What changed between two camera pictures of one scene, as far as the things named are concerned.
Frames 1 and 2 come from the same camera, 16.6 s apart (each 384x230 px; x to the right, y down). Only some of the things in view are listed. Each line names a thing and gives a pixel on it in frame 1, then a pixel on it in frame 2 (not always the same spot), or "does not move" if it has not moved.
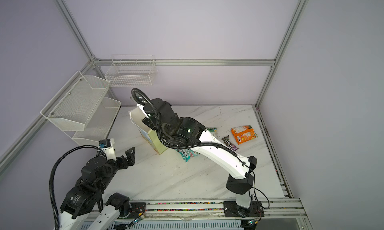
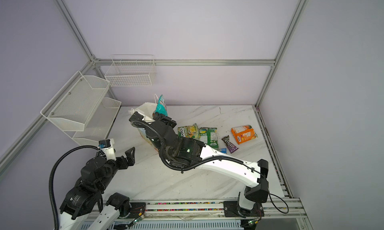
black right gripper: [148, 122] → [158, 117]
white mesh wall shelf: [81, 109] does not move
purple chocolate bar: [226, 140] does not move
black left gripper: [130, 158] does not move
